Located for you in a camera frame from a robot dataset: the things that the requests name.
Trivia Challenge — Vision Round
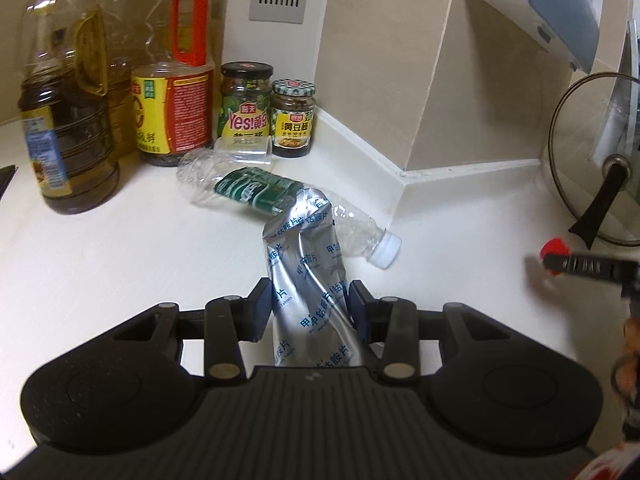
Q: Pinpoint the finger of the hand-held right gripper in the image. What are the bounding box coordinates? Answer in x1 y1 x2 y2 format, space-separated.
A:
542 252 640 283

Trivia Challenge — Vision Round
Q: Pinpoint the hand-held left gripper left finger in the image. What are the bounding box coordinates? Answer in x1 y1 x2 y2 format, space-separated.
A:
112 276 273 386

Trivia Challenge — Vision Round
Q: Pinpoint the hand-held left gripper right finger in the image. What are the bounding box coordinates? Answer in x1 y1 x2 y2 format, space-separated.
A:
348 280 511 386

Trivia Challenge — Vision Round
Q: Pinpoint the red bottle cap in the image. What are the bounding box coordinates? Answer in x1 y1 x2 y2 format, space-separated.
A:
540 239 573 277

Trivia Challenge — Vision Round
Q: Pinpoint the silver foil packet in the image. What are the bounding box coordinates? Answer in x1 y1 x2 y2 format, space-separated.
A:
262 187 371 368

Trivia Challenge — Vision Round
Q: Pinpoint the person's right hand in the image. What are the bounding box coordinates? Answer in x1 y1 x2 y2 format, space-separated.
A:
612 317 640 411

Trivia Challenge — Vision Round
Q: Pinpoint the glass pot lid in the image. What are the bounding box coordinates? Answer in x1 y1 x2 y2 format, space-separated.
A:
547 72 640 251

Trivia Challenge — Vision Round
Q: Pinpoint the clear plastic wrapper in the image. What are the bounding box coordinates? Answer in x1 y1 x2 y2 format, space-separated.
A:
176 149 402 268

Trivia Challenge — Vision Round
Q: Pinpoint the clear plastic cup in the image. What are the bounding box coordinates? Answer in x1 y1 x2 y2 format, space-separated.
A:
214 136 275 166

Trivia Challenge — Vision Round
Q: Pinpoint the person's patterned clothing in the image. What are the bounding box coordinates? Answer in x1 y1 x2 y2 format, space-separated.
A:
575 440 640 480

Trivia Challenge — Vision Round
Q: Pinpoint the small bean paste jar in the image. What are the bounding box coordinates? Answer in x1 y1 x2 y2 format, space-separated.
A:
270 79 318 158

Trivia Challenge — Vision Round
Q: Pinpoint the large green pickle jar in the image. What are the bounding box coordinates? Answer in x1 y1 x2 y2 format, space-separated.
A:
217 61 275 153

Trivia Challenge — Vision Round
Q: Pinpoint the dark oil bottle blue label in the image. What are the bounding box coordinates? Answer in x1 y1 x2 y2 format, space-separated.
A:
19 0 121 215

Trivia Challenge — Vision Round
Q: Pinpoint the yellow oil bottle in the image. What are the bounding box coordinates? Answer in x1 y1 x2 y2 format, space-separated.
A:
92 0 138 158

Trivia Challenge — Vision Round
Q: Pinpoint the oil bottle with orange handle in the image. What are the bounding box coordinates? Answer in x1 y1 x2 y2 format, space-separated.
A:
131 0 216 167

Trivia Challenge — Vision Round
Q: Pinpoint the white blue wall appliance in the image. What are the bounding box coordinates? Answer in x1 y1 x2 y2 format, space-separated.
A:
460 0 613 75

